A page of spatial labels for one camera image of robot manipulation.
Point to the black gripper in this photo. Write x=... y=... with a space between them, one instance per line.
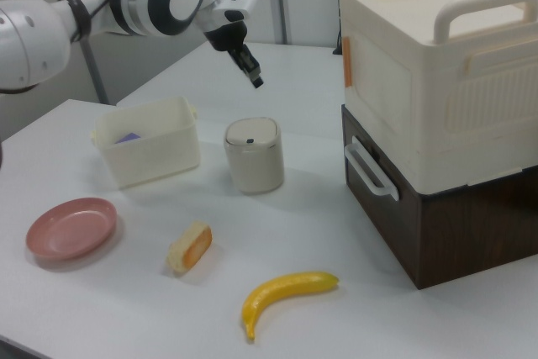
x=225 y=35

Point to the cream lidded trash can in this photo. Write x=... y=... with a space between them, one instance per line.
x=254 y=161

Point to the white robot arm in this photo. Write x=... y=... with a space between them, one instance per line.
x=126 y=1

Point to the orange box latch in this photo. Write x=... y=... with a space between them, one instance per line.
x=347 y=62

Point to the white plastic basket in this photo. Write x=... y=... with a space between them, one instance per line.
x=149 y=153

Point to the purple item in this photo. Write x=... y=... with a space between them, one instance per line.
x=128 y=138

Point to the cream plastic storage box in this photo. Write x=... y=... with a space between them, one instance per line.
x=428 y=94

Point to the toy bread slice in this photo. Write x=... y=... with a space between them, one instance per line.
x=189 y=246

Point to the yellow toy banana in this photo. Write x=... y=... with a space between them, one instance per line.
x=277 y=294

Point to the pink plastic plate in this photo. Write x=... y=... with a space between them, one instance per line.
x=69 y=228

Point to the dark brown wooden drawer box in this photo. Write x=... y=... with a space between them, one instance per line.
x=454 y=233

